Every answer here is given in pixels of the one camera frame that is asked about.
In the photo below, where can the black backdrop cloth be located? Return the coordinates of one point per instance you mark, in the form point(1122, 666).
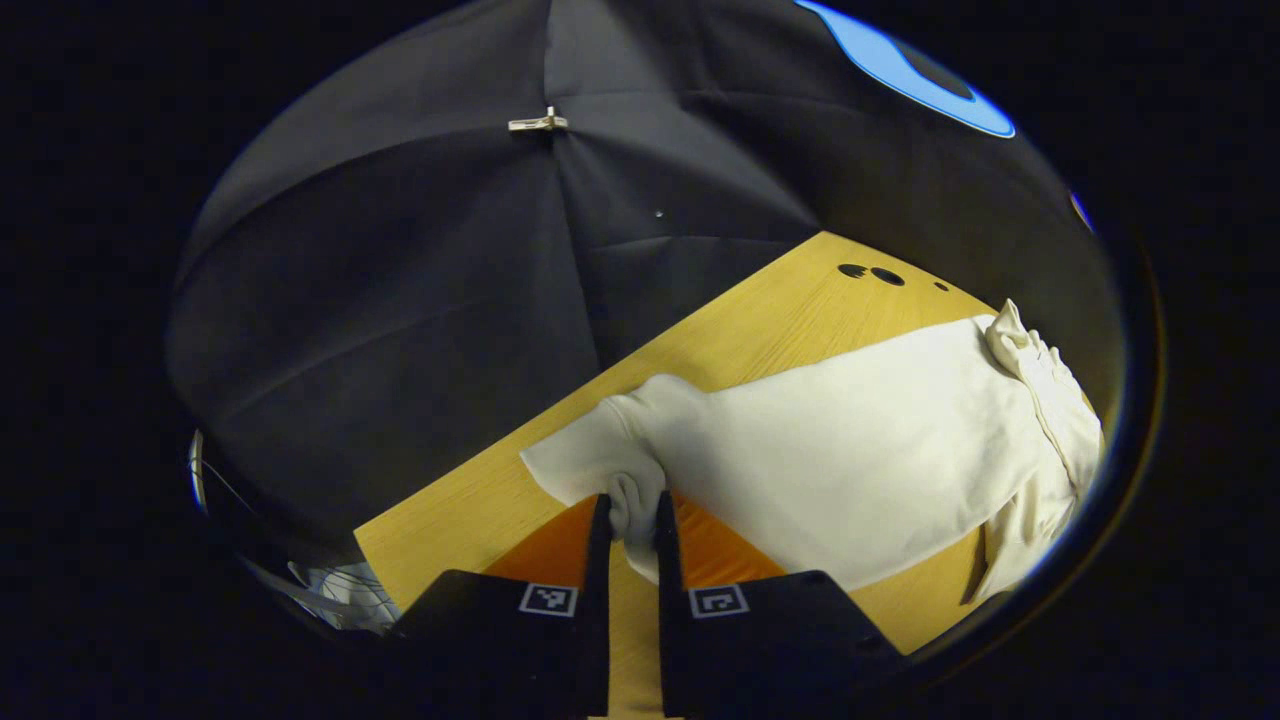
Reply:
point(400, 300)

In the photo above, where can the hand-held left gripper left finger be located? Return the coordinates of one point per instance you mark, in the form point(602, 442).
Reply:
point(598, 630)

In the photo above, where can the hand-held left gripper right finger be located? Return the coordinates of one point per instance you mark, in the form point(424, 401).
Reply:
point(668, 640)

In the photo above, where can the white sweatshirt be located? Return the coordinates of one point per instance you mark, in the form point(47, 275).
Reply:
point(850, 450)

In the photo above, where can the white flat clip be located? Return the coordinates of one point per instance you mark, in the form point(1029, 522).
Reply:
point(537, 122)

